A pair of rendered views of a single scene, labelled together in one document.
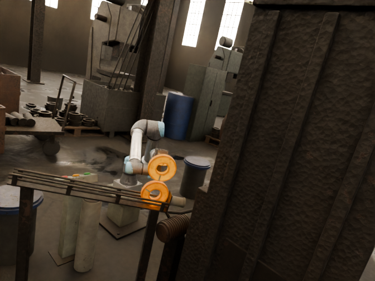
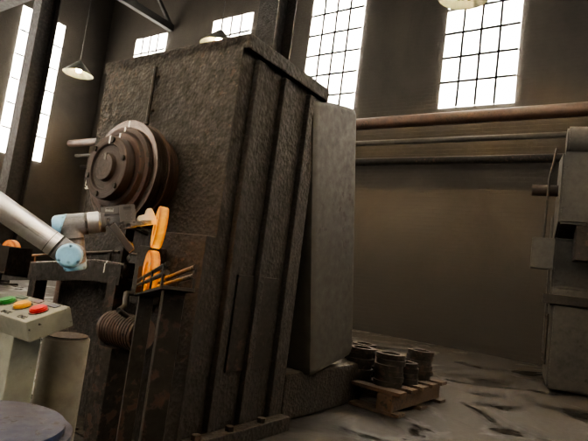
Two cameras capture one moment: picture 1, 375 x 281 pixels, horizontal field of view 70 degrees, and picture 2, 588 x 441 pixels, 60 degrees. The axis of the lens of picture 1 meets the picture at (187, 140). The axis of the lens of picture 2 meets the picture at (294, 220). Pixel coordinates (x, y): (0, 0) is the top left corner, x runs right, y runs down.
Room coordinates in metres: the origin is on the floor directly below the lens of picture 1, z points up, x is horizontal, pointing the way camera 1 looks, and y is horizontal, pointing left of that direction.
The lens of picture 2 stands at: (1.02, 1.97, 0.77)
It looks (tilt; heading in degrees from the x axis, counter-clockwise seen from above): 6 degrees up; 265
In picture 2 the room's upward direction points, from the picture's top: 7 degrees clockwise
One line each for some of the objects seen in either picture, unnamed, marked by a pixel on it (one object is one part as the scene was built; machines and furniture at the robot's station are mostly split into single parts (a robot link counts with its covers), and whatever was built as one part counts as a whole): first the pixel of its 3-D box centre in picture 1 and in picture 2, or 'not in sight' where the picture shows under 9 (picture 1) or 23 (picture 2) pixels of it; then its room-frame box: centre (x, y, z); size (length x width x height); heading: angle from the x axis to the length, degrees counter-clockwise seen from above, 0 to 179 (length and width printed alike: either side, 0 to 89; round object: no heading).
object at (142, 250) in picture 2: not in sight; (149, 275); (1.41, -0.21, 0.68); 0.11 x 0.08 x 0.24; 50
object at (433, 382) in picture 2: not in sight; (348, 356); (0.19, -1.74, 0.22); 1.20 x 0.81 x 0.44; 138
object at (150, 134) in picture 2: not in sight; (127, 172); (1.60, -0.35, 1.11); 0.47 x 0.06 x 0.47; 140
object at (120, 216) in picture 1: (124, 207); not in sight; (2.08, 0.41, 0.13); 0.40 x 0.40 x 0.26; 54
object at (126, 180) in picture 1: (129, 177); not in sight; (2.08, 0.41, 0.43); 0.15 x 0.15 x 0.10
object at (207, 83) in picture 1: (201, 103); not in sight; (5.58, -0.11, 0.75); 0.70 x 0.48 x 1.50; 140
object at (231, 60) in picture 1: (224, 77); not in sight; (9.83, -0.78, 1.36); 1.37 x 1.17 x 2.71; 40
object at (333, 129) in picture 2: not in sight; (279, 251); (0.82, -1.26, 0.89); 1.04 x 0.95 x 1.78; 50
